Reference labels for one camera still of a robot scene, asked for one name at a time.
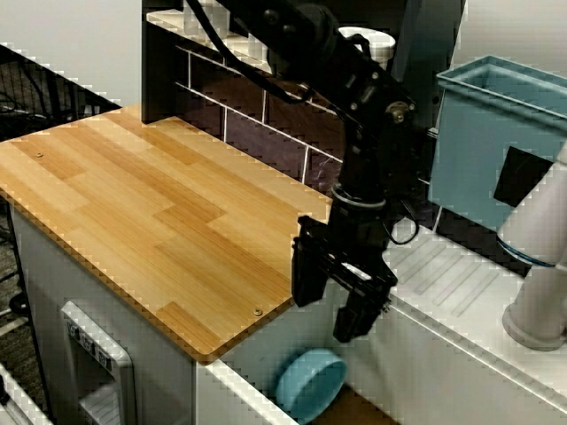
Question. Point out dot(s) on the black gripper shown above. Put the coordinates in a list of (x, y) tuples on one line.
[(354, 239)]

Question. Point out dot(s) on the light blue bowl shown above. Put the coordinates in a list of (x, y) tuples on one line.
[(310, 385)]

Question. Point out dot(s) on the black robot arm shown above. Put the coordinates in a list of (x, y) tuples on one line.
[(345, 88)]

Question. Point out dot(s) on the white toy kitchen cabinet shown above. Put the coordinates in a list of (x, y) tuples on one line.
[(443, 354)]

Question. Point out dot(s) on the dark tile backsplash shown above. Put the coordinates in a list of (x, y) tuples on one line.
[(248, 128)]

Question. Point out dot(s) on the wooden countertop board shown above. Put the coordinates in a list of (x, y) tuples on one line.
[(155, 221)]

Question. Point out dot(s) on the blue plastic bin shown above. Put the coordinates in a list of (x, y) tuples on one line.
[(469, 146)]

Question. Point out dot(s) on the white toy faucet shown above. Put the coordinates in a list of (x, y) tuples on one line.
[(538, 248)]

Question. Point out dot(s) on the black square patch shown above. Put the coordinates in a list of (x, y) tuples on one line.
[(522, 177)]

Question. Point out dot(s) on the grey ice dispenser panel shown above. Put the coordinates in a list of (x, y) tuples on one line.
[(95, 354)]

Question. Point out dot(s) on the large white lidded jar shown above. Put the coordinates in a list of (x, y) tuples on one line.
[(381, 44)]

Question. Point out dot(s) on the black shelf frame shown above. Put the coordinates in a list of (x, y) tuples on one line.
[(159, 66)]

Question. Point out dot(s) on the white frame bar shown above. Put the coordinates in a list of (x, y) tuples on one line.
[(17, 398)]

